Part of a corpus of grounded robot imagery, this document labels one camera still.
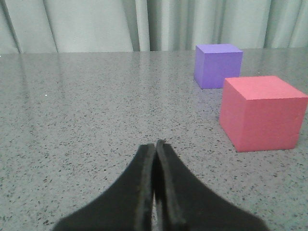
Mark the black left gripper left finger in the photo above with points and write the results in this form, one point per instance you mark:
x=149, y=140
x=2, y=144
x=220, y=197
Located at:
x=125, y=206

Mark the purple foam cube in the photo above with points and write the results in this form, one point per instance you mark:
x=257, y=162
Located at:
x=214, y=63

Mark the red foam cube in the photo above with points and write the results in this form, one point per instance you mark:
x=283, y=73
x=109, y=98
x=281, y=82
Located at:
x=262, y=113

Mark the grey-green curtain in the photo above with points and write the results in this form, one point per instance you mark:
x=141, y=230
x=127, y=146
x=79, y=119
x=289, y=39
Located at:
x=39, y=26

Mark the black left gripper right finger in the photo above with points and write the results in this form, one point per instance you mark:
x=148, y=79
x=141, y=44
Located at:
x=184, y=203

